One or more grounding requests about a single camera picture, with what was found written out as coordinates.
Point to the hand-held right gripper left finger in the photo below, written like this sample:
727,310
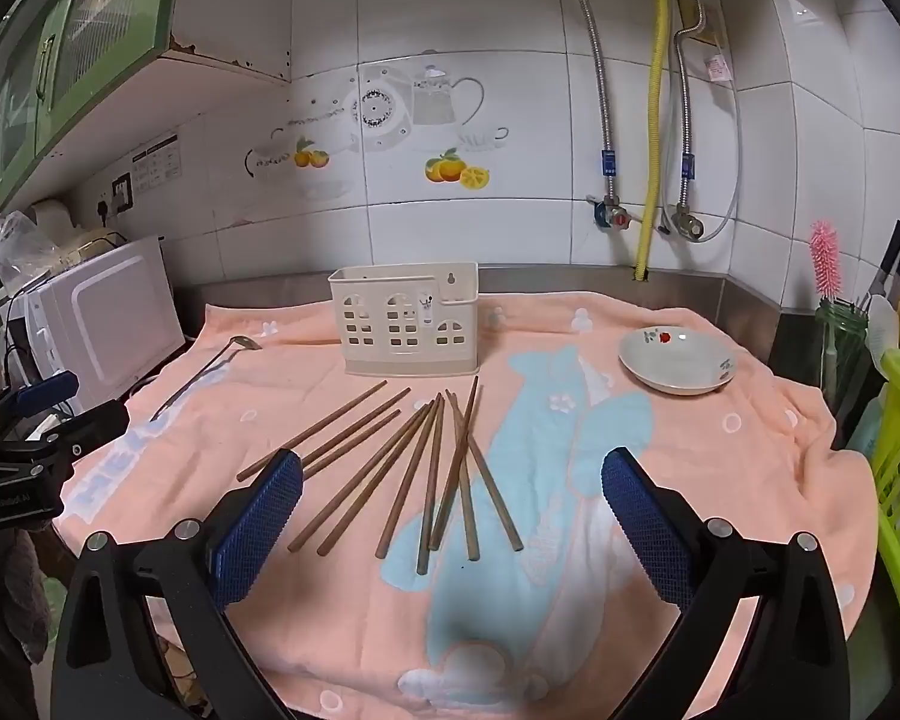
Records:
259,525

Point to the pink bottle brush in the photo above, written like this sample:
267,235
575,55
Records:
825,259

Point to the white plastic utensil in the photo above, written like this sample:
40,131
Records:
881,330

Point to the cream plastic utensil holder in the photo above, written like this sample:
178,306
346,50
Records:
375,285

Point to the set of wooden chopsticks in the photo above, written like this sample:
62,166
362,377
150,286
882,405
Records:
425,525

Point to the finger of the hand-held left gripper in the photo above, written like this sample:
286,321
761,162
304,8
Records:
94,426
45,392

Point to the pink paper label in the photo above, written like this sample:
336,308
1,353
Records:
717,68

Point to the cream kitchen appliance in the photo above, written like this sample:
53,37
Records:
52,217

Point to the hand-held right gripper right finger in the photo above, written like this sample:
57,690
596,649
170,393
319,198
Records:
645,525

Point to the white flower print plate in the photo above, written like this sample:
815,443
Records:
675,367

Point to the long metal spoon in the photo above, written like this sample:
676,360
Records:
246,343

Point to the white microwave oven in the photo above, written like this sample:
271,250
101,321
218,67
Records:
112,315

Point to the peach printed towel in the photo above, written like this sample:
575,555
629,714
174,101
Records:
330,615

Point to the green wall cabinet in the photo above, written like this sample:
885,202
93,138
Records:
82,30

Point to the teal plastic bottle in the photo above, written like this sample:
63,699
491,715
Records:
864,424

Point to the person's left forearm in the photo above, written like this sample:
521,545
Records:
7,592

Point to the metal valve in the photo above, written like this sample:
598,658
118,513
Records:
688,225

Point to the green glass jar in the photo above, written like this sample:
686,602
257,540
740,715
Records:
844,360

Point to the wall label sheet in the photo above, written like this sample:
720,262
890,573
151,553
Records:
157,163

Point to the wall socket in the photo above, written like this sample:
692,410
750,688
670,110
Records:
122,192

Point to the clear plastic bag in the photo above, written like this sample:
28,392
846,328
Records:
15,240

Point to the yellow paper tag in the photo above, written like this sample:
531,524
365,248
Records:
709,26

